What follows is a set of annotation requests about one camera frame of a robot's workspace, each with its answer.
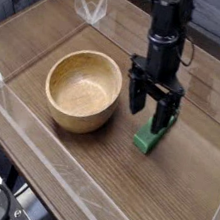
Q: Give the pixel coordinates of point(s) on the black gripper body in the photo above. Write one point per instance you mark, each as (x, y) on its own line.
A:
(158, 69)

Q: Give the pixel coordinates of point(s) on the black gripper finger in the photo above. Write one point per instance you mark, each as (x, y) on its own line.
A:
(167, 109)
(137, 95)

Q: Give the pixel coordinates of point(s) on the green rectangular block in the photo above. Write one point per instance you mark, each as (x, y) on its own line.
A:
(146, 140)

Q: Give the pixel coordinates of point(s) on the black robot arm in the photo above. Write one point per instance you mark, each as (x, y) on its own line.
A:
(170, 18)

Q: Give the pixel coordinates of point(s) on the brown wooden bowl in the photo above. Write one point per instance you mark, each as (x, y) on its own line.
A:
(82, 90)

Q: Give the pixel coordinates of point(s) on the black table leg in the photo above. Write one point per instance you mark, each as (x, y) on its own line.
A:
(12, 178)

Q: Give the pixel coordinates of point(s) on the clear acrylic front wall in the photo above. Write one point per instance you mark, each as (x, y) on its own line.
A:
(96, 176)

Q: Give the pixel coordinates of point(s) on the grey metal base plate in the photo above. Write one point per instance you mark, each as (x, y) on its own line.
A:
(17, 211)

